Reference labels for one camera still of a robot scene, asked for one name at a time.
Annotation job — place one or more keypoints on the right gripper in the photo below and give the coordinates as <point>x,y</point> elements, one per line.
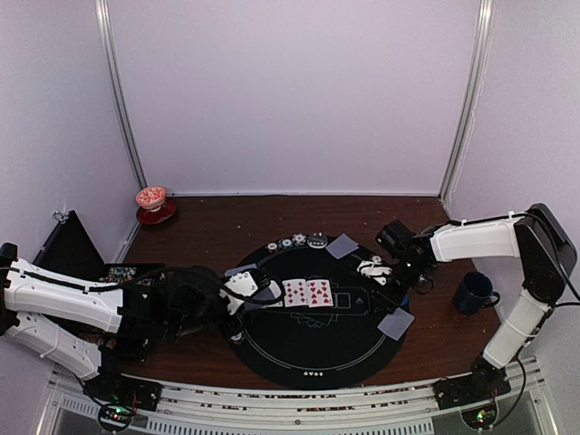
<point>389,301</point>

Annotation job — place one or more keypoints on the playing card seat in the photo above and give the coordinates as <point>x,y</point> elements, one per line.
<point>238,270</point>

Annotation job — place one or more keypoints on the blue playing card deck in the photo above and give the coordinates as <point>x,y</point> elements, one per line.
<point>272,295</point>

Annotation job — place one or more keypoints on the face up diamonds card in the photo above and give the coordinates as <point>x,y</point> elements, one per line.
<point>295,293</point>

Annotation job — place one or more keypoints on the clear acrylic dealer button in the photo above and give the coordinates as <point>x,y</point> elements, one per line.
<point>317,240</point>

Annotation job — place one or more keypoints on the blue white chip top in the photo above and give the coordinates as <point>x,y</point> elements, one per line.
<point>299,239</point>

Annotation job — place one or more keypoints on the green chip top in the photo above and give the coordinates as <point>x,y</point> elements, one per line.
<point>285,243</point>

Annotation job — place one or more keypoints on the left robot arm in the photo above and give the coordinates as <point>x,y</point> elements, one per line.
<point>52,313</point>

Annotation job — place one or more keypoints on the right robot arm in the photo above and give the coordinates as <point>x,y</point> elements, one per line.
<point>528,253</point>

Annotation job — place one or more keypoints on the round black poker mat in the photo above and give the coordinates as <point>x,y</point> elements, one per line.
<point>307,348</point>

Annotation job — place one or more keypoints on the dark blue mug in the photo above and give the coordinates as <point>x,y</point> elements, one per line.
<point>475,292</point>

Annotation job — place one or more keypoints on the red patterned bowl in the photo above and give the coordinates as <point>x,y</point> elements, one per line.
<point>151,198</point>

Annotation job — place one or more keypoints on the black poker chip case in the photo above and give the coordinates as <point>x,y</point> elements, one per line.
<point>70,251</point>

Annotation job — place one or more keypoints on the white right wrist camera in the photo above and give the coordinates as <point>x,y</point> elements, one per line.
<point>375,271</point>

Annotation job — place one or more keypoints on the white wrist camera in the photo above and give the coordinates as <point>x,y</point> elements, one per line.
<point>375,271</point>
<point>240,284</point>

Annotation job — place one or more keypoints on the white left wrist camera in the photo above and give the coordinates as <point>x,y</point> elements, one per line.
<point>240,284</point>

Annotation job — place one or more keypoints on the front aluminium rail base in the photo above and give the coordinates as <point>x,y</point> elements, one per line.
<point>404,408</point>

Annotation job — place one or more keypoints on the left aluminium frame post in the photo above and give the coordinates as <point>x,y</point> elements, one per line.
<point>103,16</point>

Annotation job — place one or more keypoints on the aluminium frame post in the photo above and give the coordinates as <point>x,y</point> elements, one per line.
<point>466,123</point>
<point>103,16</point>

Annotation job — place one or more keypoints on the right aluminium frame post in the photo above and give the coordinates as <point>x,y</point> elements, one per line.
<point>466,123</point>

